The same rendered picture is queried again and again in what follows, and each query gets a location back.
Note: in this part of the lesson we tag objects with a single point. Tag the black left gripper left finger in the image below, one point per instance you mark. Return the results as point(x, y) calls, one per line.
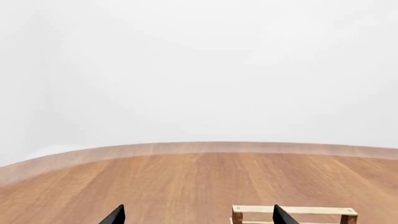
point(115, 217)

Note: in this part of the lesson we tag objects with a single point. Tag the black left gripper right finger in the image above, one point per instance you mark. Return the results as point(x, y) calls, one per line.
point(280, 217)

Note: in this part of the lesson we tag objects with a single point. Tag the wooden slatted tray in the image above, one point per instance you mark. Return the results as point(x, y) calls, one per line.
point(314, 210)

